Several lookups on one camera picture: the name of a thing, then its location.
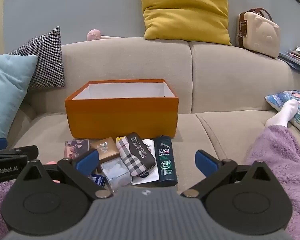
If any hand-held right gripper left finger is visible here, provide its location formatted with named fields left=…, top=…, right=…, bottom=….
left=15, top=149, right=114, bottom=200

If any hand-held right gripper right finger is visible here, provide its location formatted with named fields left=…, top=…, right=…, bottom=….
left=181, top=149, right=282, bottom=198

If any brown gift box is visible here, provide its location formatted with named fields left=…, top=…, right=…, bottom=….
left=91, top=137, right=120, bottom=161

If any clear plastic box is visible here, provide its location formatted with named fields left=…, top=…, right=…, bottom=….
left=99, top=157, right=133, bottom=193

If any orange cardboard box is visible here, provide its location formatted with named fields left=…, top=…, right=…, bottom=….
left=64, top=79, right=179, bottom=140

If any small blue box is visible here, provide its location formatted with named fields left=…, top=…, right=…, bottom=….
left=91, top=173, right=107, bottom=188

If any dark green shampoo bottle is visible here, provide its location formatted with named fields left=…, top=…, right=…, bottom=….
left=153, top=135, right=178, bottom=187

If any light blue pillow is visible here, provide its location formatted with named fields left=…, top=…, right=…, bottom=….
left=0, top=53, right=39, bottom=140

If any white flat package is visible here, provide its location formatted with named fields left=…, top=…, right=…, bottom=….
left=132, top=139, right=160, bottom=186

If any person's right leg purple fleece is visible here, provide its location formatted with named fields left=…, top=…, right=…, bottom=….
left=242, top=125, right=300, bottom=240

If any person's white sock foot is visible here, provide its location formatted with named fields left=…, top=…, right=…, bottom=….
left=265, top=99, right=299, bottom=129

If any houndstooth pillow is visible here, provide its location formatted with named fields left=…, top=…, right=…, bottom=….
left=9, top=26, right=65, bottom=90

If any beige sofa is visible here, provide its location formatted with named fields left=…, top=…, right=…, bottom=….
left=5, top=35, right=300, bottom=205

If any pink plush toy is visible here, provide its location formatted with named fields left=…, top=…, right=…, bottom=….
left=87, top=29, right=121, bottom=41

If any stack of books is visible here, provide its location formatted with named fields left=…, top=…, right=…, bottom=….
left=277, top=45, right=300, bottom=73

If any beige bear suitcase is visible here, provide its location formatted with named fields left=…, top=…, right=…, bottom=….
left=237, top=7, right=281, bottom=59

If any yellow pillow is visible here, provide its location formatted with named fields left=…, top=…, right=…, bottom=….
left=140, top=0, right=232, bottom=46

